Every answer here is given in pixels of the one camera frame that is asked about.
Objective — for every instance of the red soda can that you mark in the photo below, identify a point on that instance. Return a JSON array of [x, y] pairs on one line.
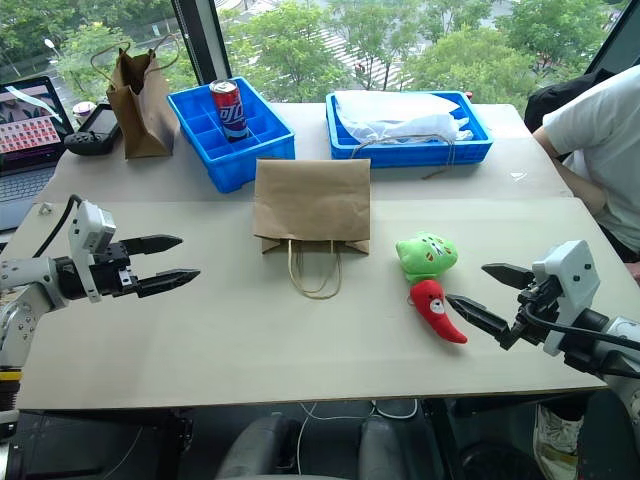
[[230, 110]]

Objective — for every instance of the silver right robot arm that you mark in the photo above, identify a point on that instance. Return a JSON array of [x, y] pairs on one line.
[[620, 331]]

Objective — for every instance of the person in white t-shirt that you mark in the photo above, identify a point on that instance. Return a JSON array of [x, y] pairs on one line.
[[605, 140]]

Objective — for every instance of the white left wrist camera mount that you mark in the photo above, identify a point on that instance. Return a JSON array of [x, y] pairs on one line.
[[90, 225]]

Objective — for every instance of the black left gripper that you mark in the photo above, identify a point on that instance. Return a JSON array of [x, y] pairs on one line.
[[114, 272]]

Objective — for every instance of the bare person forearm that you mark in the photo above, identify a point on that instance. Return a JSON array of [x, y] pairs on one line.
[[582, 182]]

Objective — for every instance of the blue divided plastic bin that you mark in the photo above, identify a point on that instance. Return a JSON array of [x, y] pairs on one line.
[[200, 117]]

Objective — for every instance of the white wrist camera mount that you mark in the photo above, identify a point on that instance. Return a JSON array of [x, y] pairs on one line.
[[570, 270], [90, 225]]

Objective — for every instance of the red chili plush toy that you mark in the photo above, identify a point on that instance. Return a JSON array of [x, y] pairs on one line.
[[437, 310]]

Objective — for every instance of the black handheld controller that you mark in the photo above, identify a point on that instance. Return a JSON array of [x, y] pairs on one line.
[[97, 130]]

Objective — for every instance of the dark rounded shape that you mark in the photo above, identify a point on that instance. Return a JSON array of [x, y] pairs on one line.
[[395, 450], [260, 450]]

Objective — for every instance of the small white clip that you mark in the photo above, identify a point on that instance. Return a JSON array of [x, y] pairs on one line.
[[45, 208]]

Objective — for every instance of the white plastic bag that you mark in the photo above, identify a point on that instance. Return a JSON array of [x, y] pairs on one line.
[[395, 112]]

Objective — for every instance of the blue plastic crate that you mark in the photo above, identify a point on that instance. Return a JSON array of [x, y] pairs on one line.
[[415, 150]]

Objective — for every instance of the cup with purple lid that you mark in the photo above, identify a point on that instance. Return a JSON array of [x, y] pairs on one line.
[[84, 111]]

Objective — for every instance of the brown paper bag, dark stain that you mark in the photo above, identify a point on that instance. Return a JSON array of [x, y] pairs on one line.
[[142, 110]]

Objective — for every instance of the white sneaker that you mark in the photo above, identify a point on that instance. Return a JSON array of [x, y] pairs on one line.
[[552, 440]]

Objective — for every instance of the small white paper scrap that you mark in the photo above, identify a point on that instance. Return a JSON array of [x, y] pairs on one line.
[[519, 176]]

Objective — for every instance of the grey laptop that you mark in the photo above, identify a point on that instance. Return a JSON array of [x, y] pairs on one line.
[[30, 130]]

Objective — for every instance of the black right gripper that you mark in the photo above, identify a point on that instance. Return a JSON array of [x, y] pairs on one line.
[[535, 305]]

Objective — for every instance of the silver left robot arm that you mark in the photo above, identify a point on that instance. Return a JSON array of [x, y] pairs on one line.
[[25, 280]]

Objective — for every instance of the green plush toy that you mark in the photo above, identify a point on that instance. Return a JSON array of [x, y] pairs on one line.
[[427, 252]]

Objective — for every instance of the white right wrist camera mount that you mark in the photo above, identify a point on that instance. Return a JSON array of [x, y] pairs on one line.
[[570, 270]]

